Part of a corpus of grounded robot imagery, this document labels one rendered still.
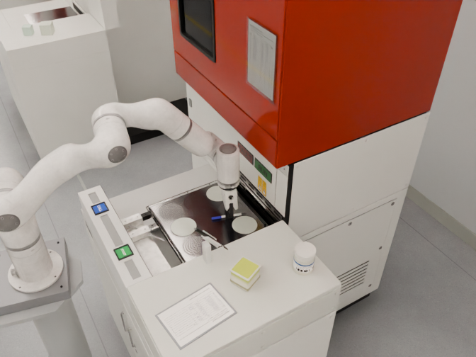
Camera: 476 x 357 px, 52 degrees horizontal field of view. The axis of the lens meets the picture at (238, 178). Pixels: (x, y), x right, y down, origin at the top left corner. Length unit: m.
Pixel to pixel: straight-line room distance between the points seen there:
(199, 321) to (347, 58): 0.94
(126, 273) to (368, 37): 1.10
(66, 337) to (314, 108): 1.32
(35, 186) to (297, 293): 0.88
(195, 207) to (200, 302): 0.52
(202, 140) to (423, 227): 2.08
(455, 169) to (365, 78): 1.61
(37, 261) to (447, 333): 2.06
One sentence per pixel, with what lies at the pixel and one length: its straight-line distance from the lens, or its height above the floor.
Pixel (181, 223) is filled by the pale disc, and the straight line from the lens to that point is 1.92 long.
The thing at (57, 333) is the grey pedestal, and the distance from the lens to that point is 2.10.
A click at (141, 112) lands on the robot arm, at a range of 1.50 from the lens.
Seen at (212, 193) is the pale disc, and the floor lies 0.90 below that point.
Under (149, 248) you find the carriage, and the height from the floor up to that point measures 0.88.
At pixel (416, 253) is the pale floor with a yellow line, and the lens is 3.19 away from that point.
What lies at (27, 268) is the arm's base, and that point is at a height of 0.96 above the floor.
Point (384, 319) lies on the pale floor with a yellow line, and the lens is 2.83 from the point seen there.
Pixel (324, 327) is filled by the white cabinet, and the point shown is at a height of 0.74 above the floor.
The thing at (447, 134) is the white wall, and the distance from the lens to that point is 3.16.
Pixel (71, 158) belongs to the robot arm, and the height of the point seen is 1.37.
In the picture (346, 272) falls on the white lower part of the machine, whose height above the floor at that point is 0.40.
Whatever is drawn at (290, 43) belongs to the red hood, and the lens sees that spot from 1.42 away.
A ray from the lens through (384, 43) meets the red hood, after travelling 1.69.
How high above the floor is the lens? 2.25
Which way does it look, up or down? 40 degrees down
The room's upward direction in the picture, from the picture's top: straight up
